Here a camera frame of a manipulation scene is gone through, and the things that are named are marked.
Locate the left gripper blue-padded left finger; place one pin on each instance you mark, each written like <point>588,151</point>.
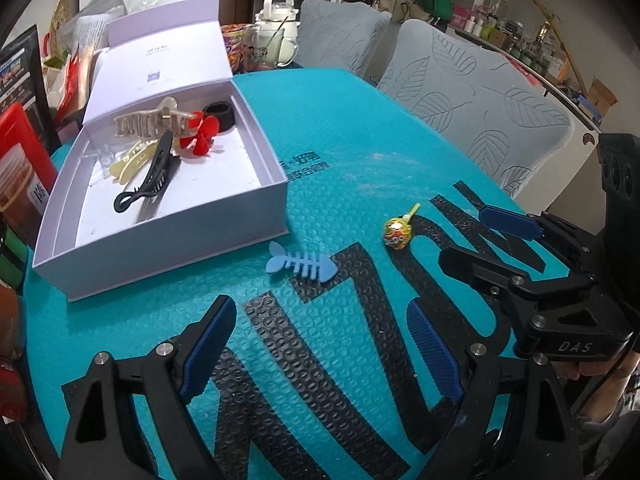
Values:
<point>104,440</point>

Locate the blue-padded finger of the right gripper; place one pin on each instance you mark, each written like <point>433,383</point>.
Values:
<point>520,222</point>
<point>486,275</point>

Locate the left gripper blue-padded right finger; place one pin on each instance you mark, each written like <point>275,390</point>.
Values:
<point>510,420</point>

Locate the yellow lollipop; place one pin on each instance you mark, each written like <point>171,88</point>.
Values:
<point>397,231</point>

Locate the blue fishbone cable winder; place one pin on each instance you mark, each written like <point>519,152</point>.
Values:
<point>307,265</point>

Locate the black long hair clip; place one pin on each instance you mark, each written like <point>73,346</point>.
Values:
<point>163,166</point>

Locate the cream banana hair clip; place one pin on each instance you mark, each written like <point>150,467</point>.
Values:
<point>129,164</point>

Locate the clear plastic hair clip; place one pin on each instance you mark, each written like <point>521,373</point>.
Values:
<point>106,155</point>

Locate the red propeller hair clip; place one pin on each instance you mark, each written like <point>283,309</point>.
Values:
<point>202,130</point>

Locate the pearl beige claw clip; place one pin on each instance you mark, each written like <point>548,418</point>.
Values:
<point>151,124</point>

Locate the person right hand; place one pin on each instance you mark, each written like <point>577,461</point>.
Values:
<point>604,401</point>

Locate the near grey leaf chair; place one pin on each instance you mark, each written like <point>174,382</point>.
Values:
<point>478,101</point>

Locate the grey leaf chair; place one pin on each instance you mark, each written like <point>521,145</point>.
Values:
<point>339,35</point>
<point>478,101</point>

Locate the far grey leaf chair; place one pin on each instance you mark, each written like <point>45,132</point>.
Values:
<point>339,35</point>

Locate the lavender open gift box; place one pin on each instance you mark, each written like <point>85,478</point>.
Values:
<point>233,197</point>

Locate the red cylinder bottle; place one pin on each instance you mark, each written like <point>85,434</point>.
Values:
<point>27,175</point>

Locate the glass mug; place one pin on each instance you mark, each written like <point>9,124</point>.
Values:
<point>261,48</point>

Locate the white cream kettle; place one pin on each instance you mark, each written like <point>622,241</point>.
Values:
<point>279,18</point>

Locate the instant noodle cup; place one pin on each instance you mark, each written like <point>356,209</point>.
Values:
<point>233,35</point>

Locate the red snack packet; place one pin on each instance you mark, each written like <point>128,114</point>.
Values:
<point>77,83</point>

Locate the black snack bag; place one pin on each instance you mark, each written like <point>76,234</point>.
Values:
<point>22,83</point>

